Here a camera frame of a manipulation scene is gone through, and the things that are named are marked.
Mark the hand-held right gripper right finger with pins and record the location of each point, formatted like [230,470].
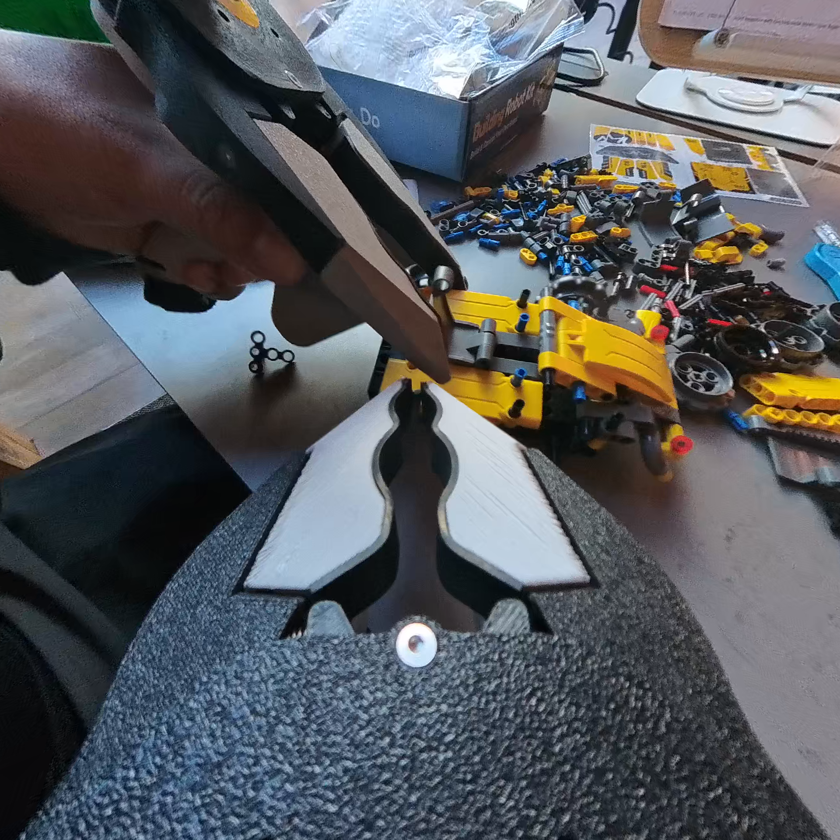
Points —
[512,519]

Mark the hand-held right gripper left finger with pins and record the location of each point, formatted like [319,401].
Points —
[322,512]

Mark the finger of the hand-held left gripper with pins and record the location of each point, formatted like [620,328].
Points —
[348,243]
[394,197]

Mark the black brick connector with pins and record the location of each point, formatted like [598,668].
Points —
[269,352]

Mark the yellow toy brick vehicle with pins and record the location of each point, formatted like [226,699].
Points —
[565,355]

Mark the grey desk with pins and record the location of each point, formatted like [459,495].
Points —
[735,565]

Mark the person's left hand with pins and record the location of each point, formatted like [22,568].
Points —
[118,171]

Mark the blue toy box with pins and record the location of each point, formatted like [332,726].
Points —
[446,131]

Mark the clear plastic bags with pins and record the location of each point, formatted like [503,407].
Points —
[446,40]

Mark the person's legs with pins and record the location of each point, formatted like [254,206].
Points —
[79,591]

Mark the pile of loose toy bricks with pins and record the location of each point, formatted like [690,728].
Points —
[683,289]

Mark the yellow sticker sheet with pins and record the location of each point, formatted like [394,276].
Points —
[696,164]

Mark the light blue curved brick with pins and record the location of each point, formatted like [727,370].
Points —
[824,269]

